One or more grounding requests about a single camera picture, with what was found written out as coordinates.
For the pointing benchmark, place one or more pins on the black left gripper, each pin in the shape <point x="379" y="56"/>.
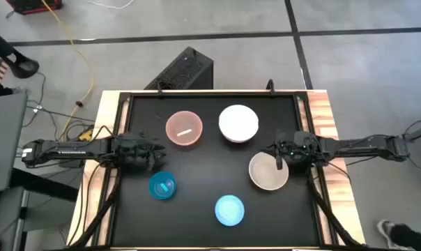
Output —
<point x="134" y="152"/>

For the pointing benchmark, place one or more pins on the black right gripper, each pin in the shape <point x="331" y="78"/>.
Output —
<point x="299" y="147"/>

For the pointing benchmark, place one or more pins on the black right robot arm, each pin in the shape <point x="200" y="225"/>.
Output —
<point x="364" y="145"/>

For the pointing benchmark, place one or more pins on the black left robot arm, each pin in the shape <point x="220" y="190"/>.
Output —
<point x="67" y="150"/>

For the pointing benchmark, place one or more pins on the dusty pink ceramic bowl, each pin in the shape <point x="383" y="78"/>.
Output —
<point x="264" y="172"/>

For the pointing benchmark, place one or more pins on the translucent teal plastic bowl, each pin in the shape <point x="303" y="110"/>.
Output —
<point x="162" y="185"/>

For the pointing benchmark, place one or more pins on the translucent pink plastic bowl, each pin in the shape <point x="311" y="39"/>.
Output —
<point x="183" y="127"/>

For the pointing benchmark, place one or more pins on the black table mat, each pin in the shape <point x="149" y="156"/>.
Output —
<point x="203" y="167"/>

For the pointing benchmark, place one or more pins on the white ceramic bowl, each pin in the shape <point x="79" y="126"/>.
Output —
<point x="238" y="123"/>

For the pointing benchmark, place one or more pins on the light blue plastic bowl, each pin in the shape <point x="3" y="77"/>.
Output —
<point x="229" y="210"/>

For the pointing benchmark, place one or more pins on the black perforated box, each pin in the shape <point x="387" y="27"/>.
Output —
<point x="186" y="69"/>

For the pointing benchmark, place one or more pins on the person's grey shoe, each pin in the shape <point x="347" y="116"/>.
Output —
<point x="384" y="230"/>

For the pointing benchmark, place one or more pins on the person's black shoe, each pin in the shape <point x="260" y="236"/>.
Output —
<point x="22" y="66"/>

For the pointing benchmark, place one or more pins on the red and black crate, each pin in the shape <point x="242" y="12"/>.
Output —
<point x="32" y="6"/>

